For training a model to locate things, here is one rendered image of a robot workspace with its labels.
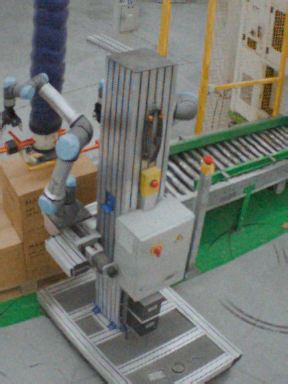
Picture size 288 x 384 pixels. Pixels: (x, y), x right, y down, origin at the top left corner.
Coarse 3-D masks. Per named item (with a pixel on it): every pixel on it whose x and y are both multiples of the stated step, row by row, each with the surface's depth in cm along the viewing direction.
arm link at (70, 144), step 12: (72, 132) 261; (84, 132) 264; (60, 144) 259; (72, 144) 257; (84, 144) 264; (60, 156) 262; (72, 156) 259; (60, 168) 271; (60, 180) 276; (48, 192) 284; (60, 192) 284; (48, 204) 285; (60, 204) 290
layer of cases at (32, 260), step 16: (0, 176) 415; (0, 192) 399; (0, 208) 384; (0, 224) 370; (0, 240) 357; (16, 240) 359; (32, 240) 363; (0, 256) 354; (16, 256) 363; (32, 256) 372; (48, 256) 381; (0, 272) 362; (16, 272) 371; (32, 272) 381; (48, 272) 390; (0, 288) 371
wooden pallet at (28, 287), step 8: (56, 272) 394; (64, 272) 411; (32, 280) 385; (40, 280) 401; (48, 280) 403; (56, 280) 404; (8, 288) 375; (16, 288) 391; (24, 288) 385; (32, 288) 390; (40, 288) 395; (0, 296) 381; (8, 296) 383; (16, 296) 385
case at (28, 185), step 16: (16, 160) 364; (80, 160) 369; (16, 176) 350; (32, 176) 351; (48, 176) 352; (80, 176) 356; (96, 176) 364; (16, 192) 337; (32, 192) 340; (80, 192) 364; (96, 192) 372; (16, 208) 347; (32, 208) 347; (16, 224) 360; (32, 224) 355
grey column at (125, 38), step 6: (120, 0) 419; (126, 0) 420; (114, 6) 434; (114, 12) 437; (114, 18) 440; (114, 24) 443; (114, 30) 447; (114, 36) 450; (120, 36) 442; (126, 36) 446; (120, 42) 446; (126, 42) 450; (96, 156) 539
